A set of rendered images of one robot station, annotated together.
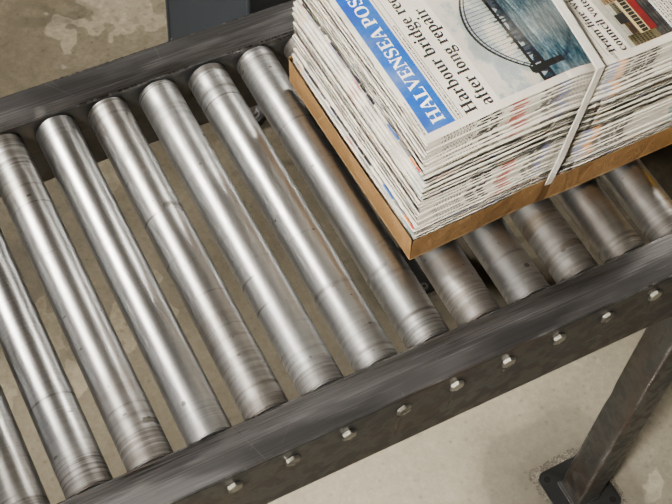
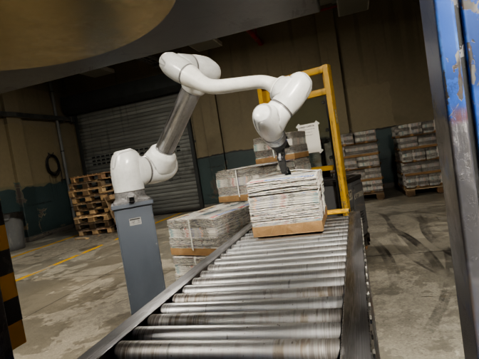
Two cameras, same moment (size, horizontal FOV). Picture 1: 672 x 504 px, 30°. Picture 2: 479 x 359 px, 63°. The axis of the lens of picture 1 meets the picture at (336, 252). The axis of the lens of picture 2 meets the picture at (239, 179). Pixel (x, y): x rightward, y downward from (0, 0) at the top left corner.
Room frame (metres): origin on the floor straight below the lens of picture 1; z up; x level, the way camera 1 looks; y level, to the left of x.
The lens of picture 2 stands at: (-0.22, 1.11, 1.13)
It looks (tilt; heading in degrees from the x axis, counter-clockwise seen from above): 3 degrees down; 320
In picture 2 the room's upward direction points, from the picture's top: 9 degrees counter-clockwise
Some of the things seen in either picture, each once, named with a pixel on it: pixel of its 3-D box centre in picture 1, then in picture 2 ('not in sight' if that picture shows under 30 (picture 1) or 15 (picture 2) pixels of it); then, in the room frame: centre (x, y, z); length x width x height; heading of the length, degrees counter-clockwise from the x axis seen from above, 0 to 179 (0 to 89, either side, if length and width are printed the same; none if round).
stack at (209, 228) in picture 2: not in sight; (249, 257); (1.92, -0.66, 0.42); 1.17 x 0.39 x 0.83; 106
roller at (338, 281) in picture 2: not in sight; (260, 290); (0.57, 0.44, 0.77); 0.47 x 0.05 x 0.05; 33
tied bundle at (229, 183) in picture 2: not in sight; (248, 183); (1.95, -0.78, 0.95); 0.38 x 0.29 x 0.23; 17
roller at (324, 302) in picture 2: not in sight; (247, 310); (0.49, 0.55, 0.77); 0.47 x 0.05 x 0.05; 33
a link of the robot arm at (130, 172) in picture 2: not in sight; (127, 169); (1.70, 0.24, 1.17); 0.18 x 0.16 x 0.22; 101
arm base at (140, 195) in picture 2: not in sight; (130, 196); (1.68, 0.26, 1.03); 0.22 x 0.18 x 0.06; 157
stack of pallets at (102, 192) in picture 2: not in sight; (105, 201); (8.55, -2.18, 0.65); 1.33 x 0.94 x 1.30; 127
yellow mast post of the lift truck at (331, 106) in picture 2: not in sight; (337, 161); (1.91, -1.86, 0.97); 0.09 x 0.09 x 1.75; 16
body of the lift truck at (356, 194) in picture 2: not in sight; (326, 216); (2.33, -2.13, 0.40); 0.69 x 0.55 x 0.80; 16
